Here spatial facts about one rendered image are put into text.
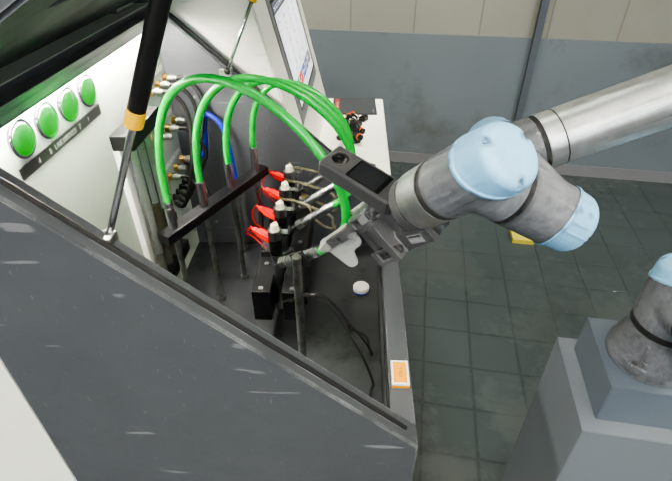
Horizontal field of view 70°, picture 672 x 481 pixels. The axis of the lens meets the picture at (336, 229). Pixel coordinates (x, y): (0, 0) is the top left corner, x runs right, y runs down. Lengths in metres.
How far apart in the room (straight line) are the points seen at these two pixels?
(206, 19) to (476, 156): 0.82
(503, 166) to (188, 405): 0.54
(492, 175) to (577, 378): 0.77
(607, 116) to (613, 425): 0.65
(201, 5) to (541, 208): 0.86
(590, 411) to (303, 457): 0.59
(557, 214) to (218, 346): 0.43
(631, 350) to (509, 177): 0.65
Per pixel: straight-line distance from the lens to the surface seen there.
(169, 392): 0.75
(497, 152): 0.47
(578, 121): 0.68
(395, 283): 1.04
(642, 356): 1.07
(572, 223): 0.57
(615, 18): 3.43
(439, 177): 0.51
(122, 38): 0.95
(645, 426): 1.16
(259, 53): 1.16
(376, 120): 1.72
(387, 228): 0.64
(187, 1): 1.18
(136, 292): 0.61
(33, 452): 0.99
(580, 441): 1.13
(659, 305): 0.99
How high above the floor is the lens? 1.64
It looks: 36 degrees down
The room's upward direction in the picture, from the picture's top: straight up
